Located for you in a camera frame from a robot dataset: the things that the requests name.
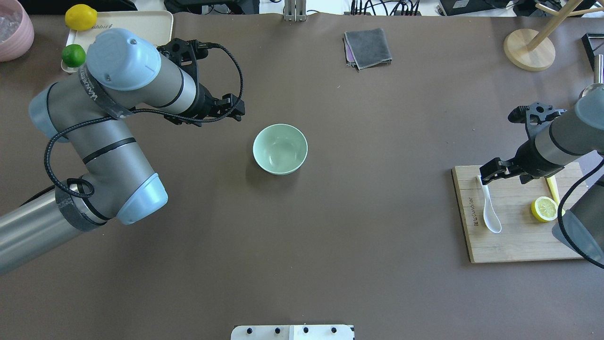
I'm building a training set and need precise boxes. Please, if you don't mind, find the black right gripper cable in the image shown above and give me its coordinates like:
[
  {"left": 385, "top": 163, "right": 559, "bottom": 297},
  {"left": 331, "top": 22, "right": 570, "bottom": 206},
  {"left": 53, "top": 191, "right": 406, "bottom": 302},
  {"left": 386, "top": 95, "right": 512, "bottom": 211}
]
[{"left": 558, "top": 158, "right": 604, "bottom": 270}]

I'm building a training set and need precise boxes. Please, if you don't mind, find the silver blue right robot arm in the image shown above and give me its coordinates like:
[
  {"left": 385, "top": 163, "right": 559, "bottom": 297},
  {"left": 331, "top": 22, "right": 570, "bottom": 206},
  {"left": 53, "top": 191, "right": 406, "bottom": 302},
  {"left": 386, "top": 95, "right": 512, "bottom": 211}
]
[{"left": 479, "top": 86, "right": 604, "bottom": 267}]

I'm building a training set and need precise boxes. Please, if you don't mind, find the beige rabbit serving tray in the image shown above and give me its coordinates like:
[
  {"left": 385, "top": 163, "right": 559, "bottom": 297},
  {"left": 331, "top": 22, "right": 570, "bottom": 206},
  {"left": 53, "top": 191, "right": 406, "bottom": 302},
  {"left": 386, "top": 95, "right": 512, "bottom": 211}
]
[{"left": 66, "top": 10, "right": 174, "bottom": 54}]

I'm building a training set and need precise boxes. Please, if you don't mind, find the yellow lemon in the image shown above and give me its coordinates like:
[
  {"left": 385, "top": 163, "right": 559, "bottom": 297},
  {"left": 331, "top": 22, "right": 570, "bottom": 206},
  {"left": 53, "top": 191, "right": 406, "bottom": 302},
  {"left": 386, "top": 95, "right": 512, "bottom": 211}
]
[{"left": 64, "top": 4, "right": 98, "bottom": 31}]

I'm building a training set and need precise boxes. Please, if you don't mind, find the halved lemon slice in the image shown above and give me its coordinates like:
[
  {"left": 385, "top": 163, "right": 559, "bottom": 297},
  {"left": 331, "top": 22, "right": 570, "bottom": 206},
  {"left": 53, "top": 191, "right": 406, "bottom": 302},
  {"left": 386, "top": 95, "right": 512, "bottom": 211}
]
[{"left": 530, "top": 196, "right": 558, "bottom": 222}]

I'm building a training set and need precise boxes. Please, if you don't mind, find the yellow plastic knife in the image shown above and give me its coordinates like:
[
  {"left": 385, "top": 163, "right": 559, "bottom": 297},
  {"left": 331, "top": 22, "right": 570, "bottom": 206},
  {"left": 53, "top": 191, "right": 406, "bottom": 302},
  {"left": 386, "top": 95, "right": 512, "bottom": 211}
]
[{"left": 546, "top": 176, "right": 561, "bottom": 207}]

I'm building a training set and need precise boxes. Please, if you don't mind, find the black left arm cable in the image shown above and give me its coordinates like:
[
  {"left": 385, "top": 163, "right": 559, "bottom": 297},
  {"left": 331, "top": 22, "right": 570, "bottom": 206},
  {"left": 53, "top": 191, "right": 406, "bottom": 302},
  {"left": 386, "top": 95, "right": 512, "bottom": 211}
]
[{"left": 44, "top": 43, "right": 244, "bottom": 199}]

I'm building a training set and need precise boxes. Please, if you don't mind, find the aluminium frame post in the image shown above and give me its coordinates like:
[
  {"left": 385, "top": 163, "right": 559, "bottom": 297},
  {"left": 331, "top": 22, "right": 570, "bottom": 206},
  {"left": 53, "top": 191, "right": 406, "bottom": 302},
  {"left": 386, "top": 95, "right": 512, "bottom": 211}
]
[{"left": 283, "top": 0, "right": 307, "bottom": 22}]

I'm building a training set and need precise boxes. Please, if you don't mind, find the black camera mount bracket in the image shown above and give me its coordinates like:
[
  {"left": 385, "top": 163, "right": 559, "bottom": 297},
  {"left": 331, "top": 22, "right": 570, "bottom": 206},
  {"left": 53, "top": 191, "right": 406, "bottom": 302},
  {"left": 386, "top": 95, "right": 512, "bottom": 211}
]
[{"left": 507, "top": 102, "right": 567, "bottom": 139}]

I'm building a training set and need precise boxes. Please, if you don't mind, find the pink bowl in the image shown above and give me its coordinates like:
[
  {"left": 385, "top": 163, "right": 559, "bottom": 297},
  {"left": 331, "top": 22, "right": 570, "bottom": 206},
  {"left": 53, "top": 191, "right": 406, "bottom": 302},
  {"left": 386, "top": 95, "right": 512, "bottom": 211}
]
[{"left": 0, "top": 0, "right": 34, "bottom": 62}]

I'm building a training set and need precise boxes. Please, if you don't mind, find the wooden mug tree stand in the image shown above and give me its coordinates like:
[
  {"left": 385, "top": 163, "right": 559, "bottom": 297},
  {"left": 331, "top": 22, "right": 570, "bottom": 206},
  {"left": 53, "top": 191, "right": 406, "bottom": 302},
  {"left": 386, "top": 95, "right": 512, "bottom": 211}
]
[{"left": 503, "top": 0, "right": 604, "bottom": 72}]

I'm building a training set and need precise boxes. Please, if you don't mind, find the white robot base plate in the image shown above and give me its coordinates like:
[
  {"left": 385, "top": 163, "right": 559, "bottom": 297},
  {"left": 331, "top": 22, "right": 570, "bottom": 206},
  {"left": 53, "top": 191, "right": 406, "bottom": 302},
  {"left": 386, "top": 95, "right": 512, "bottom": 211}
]
[{"left": 230, "top": 323, "right": 355, "bottom": 340}]

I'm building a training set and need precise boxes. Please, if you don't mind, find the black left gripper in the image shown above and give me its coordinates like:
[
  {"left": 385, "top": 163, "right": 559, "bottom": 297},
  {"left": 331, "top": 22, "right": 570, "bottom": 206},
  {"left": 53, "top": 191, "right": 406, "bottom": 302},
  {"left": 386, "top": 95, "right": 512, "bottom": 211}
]
[{"left": 165, "top": 84, "right": 245, "bottom": 127}]

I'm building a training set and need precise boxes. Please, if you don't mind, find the mint green bowl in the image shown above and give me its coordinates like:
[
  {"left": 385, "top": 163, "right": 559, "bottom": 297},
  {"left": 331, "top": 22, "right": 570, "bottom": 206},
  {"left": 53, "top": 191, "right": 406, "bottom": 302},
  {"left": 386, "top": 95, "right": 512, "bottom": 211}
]
[{"left": 252, "top": 124, "right": 308, "bottom": 176}]

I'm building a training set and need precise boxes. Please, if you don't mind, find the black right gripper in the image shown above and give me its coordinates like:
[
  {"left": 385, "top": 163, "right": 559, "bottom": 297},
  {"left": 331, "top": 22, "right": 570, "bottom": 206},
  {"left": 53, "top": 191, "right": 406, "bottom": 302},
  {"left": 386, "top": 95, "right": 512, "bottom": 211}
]
[{"left": 479, "top": 139, "right": 553, "bottom": 186}]

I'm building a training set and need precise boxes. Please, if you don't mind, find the metal scoop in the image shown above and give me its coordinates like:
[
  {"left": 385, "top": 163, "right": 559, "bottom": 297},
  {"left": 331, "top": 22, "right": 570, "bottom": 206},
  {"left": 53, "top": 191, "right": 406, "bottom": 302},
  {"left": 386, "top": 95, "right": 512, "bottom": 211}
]
[{"left": 579, "top": 54, "right": 604, "bottom": 98}]

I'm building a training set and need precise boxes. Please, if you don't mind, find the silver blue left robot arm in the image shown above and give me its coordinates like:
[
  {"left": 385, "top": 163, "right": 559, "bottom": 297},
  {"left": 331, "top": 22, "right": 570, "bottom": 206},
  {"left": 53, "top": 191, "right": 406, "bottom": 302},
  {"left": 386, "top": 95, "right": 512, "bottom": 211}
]
[{"left": 1, "top": 28, "right": 244, "bottom": 275}]

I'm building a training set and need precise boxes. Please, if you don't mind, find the grey folded cloth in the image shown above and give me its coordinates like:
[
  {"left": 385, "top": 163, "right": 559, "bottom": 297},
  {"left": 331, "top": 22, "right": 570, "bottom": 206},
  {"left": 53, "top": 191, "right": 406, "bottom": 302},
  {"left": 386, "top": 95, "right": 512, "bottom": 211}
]
[{"left": 343, "top": 28, "right": 393, "bottom": 70}]

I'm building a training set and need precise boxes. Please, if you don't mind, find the white ceramic spoon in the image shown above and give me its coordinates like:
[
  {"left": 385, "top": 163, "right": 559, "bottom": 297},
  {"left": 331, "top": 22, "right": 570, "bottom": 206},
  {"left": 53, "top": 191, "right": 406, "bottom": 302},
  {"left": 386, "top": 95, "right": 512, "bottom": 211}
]
[{"left": 476, "top": 176, "right": 502, "bottom": 234}]

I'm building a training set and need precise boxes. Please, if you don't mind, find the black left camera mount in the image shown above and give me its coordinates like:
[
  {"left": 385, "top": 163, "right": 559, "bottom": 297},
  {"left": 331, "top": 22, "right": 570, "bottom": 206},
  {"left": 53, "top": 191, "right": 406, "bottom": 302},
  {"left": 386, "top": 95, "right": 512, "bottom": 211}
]
[{"left": 157, "top": 37, "right": 211, "bottom": 82}]

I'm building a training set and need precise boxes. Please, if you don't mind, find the wooden cutting board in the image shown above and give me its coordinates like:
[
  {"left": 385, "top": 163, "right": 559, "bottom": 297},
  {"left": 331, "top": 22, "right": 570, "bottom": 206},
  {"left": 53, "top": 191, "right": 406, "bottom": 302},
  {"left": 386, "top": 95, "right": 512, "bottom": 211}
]
[{"left": 452, "top": 165, "right": 579, "bottom": 263}]

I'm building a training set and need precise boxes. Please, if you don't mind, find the green lime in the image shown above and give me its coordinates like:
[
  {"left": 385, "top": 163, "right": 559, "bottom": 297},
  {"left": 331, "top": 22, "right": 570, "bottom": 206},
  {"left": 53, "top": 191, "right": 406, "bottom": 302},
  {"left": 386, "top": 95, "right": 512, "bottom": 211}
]
[{"left": 62, "top": 44, "right": 87, "bottom": 68}]

